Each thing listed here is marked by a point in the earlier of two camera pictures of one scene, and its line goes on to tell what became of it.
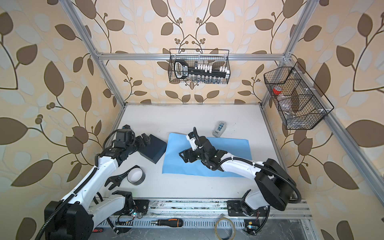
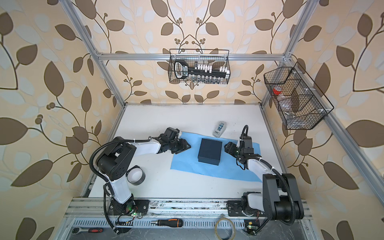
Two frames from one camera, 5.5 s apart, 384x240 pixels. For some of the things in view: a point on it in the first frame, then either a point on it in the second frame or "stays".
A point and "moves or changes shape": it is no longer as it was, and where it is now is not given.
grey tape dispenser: [219, 128] stays
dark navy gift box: [153, 151] moves or changes shape
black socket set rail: [181, 70] stays
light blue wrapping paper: [173, 164] moves or changes shape
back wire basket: [199, 66] stays
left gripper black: [147, 140] to [184, 145]
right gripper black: [187, 152] to [230, 147]
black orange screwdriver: [174, 222] stays
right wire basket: [301, 104] stays
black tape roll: [136, 176] stays
